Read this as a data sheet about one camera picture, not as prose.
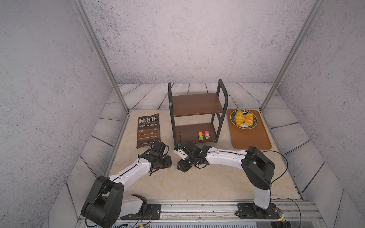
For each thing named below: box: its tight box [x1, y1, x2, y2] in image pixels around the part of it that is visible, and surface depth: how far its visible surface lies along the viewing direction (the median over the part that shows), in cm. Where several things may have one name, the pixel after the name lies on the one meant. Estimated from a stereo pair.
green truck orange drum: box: [198, 131, 204, 141], surface depth 99 cm
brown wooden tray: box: [227, 109, 272, 150], surface depth 109 cm
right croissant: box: [244, 112, 255, 127], surface depth 110 cm
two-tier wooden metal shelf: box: [167, 78, 229, 147], surface depth 92 cm
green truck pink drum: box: [204, 130, 211, 140], surface depth 100 cm
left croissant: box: [234, 109, 246, 126], surface depth 110 cm
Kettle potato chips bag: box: [136, 113, 162, 149], surface depth 109 cm
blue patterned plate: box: [230, 109, 258, 130], surface depth 110 cm
